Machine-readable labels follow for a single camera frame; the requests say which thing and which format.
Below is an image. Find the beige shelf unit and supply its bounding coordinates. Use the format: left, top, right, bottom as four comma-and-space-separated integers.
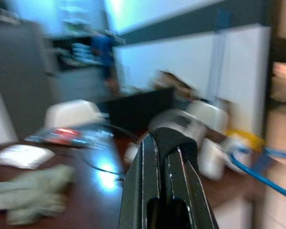
264, 0, 286, 229

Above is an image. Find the blue plastic clothes hanger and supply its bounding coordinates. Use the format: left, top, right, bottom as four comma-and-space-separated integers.
228, 145, 286, 203

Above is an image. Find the black table cable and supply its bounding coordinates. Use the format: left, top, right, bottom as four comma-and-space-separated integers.
78, 124, 139, 185

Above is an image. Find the black low cabinet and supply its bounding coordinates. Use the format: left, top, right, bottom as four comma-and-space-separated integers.
97, 87, 175, 135

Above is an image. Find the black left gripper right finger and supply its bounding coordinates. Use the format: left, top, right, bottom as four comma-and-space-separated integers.
166, 134, 219, 229

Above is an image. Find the red black packet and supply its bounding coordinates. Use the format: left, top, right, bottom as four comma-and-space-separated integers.
25, 125, 115, 149

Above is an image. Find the brown cardboard box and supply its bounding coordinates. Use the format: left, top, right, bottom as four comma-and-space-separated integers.
152, 70, 199, 101

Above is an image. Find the blue hanging garment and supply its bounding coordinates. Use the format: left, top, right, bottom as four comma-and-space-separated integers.
90, 33, 115, 82

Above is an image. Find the grey green cloth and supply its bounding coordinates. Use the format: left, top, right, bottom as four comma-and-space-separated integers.
0, 164, 75, 227

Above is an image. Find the cluttered wall shelf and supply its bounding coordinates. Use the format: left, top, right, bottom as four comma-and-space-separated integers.
51, 7, 126, 72

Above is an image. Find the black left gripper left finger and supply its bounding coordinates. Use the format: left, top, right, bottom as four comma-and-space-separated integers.
118, 128, 180, 229

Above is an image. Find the yellow plastic container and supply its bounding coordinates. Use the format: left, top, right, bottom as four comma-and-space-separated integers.
225, 128, 266, 154

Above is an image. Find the white paper sheet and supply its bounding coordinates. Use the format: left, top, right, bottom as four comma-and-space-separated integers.
0, 144, 56, 170

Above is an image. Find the grey tall cabinet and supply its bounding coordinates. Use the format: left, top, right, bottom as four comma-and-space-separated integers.
0, 21, 61, 144

